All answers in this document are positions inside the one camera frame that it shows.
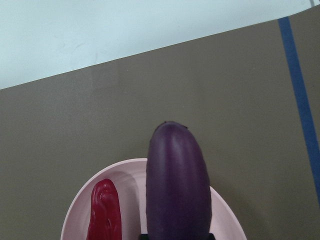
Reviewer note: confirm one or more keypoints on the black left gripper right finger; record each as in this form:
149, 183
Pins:
211, 236

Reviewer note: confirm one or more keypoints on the purple eggplant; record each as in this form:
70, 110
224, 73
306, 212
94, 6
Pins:
178, 195

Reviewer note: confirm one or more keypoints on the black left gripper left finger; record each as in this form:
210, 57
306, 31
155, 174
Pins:
143, 236

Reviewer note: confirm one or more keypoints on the red chili pepper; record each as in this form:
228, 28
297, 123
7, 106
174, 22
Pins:
105, 214

